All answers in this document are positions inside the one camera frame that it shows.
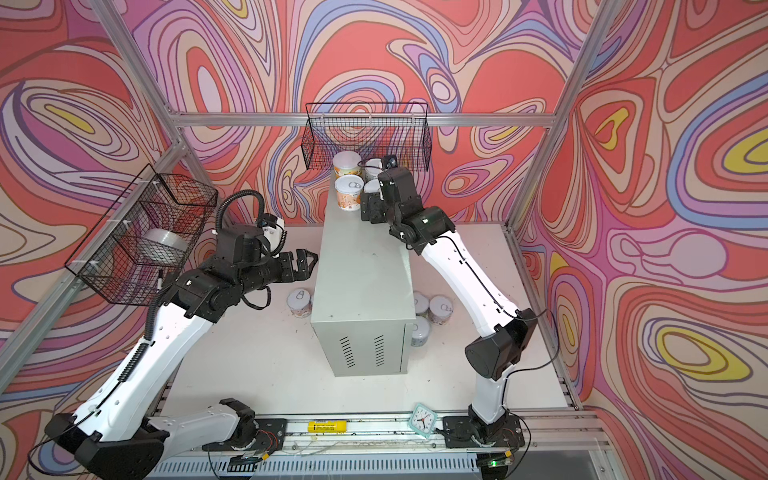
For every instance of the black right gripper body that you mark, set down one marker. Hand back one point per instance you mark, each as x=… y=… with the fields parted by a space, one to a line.
x=380 y=212

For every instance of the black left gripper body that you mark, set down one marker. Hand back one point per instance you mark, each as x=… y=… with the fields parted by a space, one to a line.
x=274 y=270

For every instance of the white brown label can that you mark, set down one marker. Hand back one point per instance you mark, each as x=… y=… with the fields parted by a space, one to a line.
x=372 y=168

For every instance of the pink label can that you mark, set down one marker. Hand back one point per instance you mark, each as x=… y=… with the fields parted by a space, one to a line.
x=348 y=190
x=440 y=309

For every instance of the orange fruit can plastic lid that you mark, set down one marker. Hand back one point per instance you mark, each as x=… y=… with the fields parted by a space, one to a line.
x=346 y=163

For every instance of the blue can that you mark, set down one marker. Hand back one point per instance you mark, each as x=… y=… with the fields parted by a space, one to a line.
x=421 y=332

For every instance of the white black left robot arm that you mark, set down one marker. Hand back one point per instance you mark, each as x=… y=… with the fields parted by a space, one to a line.
x=111 y=434

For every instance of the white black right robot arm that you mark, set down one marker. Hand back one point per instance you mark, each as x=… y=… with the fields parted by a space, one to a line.
x=504 y=330

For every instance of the left side can two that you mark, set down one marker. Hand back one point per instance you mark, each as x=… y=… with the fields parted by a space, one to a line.
x=299 y=302

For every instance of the silver tape roll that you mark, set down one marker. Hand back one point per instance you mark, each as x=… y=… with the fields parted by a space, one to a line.
x=166 y=238

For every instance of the green label can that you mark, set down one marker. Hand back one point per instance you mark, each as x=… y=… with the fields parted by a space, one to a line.
x=421 y=304

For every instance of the grey metal cabinet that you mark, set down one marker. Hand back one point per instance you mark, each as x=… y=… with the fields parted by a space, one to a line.
x=363 y=308

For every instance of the green circuit board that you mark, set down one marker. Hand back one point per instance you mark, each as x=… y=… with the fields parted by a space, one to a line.
x=245 y=464

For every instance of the teal alarm clock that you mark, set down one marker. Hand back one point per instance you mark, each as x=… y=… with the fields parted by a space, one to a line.
x=422 y=420

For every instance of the black wire basket rear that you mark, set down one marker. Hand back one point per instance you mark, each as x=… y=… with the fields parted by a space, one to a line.
x=369 y=128

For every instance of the black wire basket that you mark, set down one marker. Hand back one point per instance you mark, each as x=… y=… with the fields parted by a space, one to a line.
x=116 y=262
x=369 y=128

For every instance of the black wire basket left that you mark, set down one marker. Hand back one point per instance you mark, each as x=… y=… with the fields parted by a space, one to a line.
x=116 y=262

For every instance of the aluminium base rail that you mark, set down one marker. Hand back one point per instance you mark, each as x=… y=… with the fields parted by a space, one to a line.
x=391 y=434

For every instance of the white vented cable duct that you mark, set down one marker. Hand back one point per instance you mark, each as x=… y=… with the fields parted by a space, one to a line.
x=314 y=466

